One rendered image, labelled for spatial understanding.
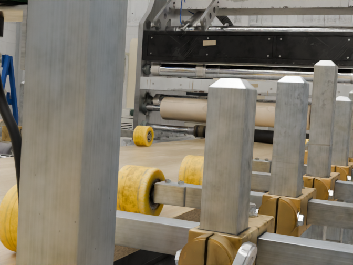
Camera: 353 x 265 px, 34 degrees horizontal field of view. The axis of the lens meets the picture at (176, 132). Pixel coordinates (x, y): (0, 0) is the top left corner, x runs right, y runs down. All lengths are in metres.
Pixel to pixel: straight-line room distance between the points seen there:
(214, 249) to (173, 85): 2.58
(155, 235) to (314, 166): 0.47
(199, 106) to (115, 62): 2.71
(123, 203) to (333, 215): 0.30
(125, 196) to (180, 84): 2.20
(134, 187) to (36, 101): 0.58
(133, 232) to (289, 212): 0.22
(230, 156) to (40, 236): 0.25
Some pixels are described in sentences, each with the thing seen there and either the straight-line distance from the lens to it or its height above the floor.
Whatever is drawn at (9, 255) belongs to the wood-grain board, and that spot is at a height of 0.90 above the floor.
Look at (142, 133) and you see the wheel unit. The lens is 2.23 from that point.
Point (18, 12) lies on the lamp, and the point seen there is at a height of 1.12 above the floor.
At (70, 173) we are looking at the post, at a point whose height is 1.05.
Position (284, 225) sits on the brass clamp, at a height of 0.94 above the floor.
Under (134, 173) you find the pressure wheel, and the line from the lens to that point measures 0.85.
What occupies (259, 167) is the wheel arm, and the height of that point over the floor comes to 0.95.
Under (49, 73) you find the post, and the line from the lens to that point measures 0.27.
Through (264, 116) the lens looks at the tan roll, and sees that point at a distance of 2.88.
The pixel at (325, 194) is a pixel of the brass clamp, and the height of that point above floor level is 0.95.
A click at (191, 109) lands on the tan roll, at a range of 3.00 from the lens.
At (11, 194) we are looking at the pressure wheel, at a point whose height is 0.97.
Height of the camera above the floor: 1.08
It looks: 3 degrees down
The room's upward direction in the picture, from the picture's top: 3 degrees clockwise
